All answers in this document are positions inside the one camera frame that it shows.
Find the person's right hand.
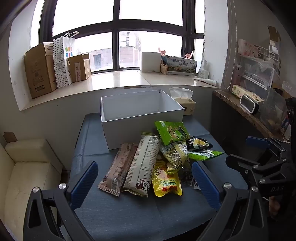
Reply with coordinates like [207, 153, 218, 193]
[268, 196, 281, 218]

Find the white cardboard box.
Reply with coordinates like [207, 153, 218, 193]
[100, 90, 185, 150]

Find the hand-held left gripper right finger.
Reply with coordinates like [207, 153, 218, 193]
[191, 161, 269, 241]

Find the blue tablecloth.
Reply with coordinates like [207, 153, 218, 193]
[69, 113, 249, 241]

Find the olive green snack packet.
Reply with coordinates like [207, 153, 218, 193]
[159, 141, 189, 169]

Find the white plastic bottle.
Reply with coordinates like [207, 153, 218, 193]
[198, 60, 209, 80]

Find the pink floral box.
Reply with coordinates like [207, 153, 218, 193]
[238, 39, 259, 57]

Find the pale yellow tissue pack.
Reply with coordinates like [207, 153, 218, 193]
[232, 85, 264, 102]

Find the green dark-picture snack packet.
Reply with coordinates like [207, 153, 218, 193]
[154, 121, 190, 146]

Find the landscape printed flat box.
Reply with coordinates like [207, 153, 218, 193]
[165, 56, 198, 76]

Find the cream leather sofa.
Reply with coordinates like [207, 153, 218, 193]
[0, 138, 63, 241]

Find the white dotted paper bag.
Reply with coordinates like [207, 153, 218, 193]
[53, 31, 79, 89]

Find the cream long snack packet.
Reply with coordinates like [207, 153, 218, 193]
[121, 132, 161, 198]

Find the small brown cardboard box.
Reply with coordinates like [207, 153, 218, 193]
[67, 54, 92, 83]

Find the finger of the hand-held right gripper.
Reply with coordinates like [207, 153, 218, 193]
[245, 136, 288, 161]
[226, 154, 266, 186]

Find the black yellow snack packet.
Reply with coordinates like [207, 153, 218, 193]
[186, 137, 213, 151]

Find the clear drawer organizer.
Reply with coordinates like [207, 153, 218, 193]
[258, 25, 282, 68]

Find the dark side cabinet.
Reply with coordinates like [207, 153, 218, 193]
[211, 90, 286, 149]

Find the long bright green snack packet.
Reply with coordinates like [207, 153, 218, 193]
[187, 149, 226, 161]

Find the large brown cardboard box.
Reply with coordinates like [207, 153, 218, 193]
[24, 42, 58, 99]

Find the white black-faced device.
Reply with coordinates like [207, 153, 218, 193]
[240, 95, 260, 114]

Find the white foam box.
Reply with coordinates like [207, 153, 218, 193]
[139, 52, 162, 73]

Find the clear plastic storage box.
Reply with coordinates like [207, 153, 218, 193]
[233, 54, 275, 93]

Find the clear plastic bag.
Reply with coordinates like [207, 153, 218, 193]
[260, 88, 289, 135]

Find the black window frame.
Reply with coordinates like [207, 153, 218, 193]
[38, 0, 205, 72]

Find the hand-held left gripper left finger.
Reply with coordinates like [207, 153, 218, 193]
[23, 161, 99, 241]

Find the white tube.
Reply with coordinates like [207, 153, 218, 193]
[193, 77, 218, 86]

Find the beige tissue pack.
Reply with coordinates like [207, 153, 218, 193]
[169, 87, 196, 115]

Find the clear brown snack packet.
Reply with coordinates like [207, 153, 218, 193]
[180, 166, 201, 190]

